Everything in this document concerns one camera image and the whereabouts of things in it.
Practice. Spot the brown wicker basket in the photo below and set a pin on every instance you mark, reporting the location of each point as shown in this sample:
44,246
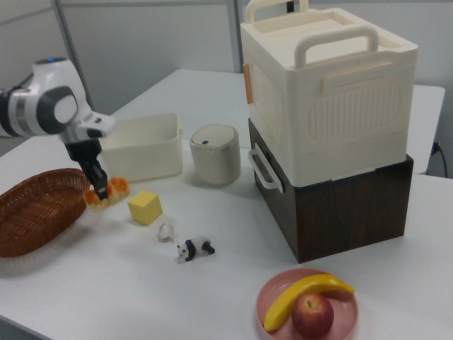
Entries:
35,212

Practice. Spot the orange-topped bread loaf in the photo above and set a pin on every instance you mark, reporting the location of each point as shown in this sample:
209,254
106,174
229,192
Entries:
118,189

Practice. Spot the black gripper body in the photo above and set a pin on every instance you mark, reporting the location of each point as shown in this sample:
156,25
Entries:
83,150

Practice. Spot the orange crate latch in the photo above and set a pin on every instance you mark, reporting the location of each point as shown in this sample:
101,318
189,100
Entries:
248,85

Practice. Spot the small cream lidded bin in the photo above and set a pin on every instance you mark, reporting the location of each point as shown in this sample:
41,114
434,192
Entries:
214,159

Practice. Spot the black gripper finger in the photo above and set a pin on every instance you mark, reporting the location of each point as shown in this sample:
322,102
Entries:
102,182
89,175

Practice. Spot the cream plastic storage crate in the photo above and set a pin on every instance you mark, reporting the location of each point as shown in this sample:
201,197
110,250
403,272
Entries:
336,106

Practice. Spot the dark brown wooden box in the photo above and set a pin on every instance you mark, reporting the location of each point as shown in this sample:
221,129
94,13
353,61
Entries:
347,212

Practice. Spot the black pole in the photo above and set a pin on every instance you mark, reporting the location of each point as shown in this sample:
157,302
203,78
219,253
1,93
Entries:
290,5

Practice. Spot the red apple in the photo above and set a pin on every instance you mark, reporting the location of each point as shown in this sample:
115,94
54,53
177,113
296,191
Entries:
311,315

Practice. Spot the cream plastic tub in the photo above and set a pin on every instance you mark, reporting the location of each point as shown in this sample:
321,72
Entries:
141,159

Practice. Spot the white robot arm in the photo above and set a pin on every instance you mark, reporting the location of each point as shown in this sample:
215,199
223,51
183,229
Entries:
42,106

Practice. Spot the panda figurine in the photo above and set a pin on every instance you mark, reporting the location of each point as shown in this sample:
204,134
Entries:
194,246

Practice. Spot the yellow cube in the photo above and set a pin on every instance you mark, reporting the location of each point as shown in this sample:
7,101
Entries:
145,209

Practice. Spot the pink plate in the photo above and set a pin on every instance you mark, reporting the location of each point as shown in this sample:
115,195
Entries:
347,315

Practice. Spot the yellow banana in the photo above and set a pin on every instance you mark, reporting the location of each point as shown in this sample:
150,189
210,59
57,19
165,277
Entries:
293,294

